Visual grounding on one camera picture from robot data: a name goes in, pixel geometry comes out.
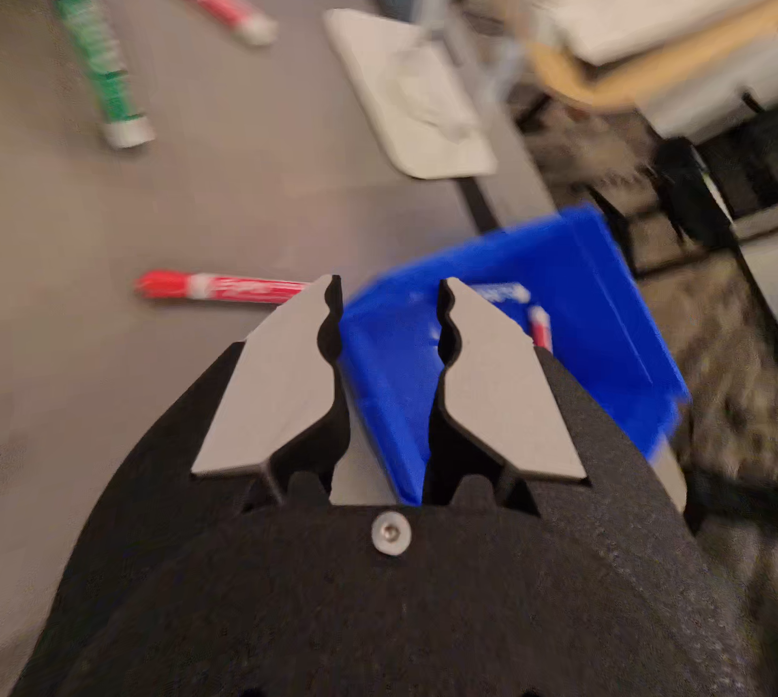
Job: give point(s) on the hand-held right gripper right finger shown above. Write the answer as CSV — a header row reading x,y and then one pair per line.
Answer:
x,y
504,399

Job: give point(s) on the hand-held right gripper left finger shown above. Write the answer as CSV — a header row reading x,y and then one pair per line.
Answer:
x,y
273,399

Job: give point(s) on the green marker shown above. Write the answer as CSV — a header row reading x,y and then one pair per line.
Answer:
x,y
100,59

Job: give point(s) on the blue bin with square tag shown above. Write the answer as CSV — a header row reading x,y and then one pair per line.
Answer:
x,y
608,314

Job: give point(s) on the white document stand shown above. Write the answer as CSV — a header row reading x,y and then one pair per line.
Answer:
x,y
419,101

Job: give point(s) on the tan wooden board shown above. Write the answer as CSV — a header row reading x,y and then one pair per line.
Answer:
x,y
608,83

